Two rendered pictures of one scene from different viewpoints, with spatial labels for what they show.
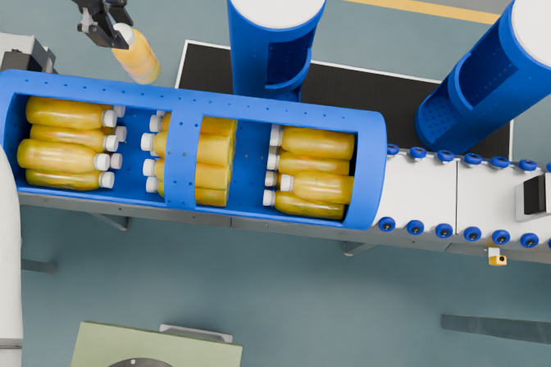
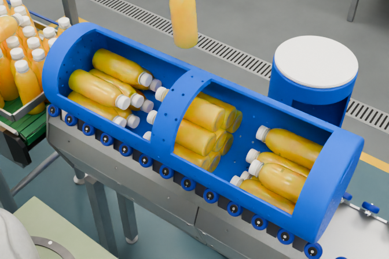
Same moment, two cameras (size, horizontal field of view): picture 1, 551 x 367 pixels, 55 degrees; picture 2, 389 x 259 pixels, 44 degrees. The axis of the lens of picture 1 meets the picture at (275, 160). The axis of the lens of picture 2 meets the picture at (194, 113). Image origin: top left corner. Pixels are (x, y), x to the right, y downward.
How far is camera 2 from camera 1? 63 cm
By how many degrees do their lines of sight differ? 35
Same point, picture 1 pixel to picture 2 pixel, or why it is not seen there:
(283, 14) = (311, 77)
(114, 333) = (51, 215)
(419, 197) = not seen: outside the picture
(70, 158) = (103, 87)
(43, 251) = not seen: hidden behind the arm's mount
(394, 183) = (365, 241)
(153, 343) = (75, 238)
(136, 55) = (183, 3)
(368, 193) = (324, 178)
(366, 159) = (332, 148)
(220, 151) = (211, 112)
